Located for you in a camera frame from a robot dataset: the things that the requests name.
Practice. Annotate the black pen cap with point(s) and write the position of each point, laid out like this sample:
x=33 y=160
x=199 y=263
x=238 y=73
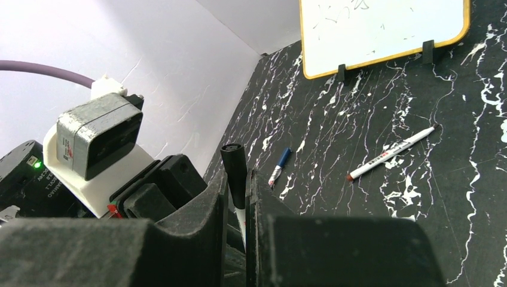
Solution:
x=234 y=161

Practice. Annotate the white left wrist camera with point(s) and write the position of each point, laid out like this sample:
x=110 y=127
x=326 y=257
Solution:
x=92 y=149

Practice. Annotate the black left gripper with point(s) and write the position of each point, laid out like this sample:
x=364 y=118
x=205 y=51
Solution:
x=158 y=190

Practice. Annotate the white pen green tip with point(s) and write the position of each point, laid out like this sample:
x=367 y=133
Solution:
x=241 y=217

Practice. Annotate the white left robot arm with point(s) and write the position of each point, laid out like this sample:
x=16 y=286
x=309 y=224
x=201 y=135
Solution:
x=30 y=190

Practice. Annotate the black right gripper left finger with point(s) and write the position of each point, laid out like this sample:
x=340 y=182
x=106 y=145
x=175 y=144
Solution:
x=187 y=248

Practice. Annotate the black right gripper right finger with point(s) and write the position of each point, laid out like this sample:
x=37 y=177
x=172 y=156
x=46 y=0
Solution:
x=286 y=249

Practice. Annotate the white dry-erase board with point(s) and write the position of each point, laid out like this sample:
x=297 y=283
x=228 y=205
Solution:
x=345 y=35

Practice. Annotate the white pen blue cap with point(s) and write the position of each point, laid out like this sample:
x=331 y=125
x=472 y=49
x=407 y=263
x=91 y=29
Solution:
x=279 y=167

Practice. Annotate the white pen red tip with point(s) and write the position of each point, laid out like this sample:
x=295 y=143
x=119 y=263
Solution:
x=389 y=153

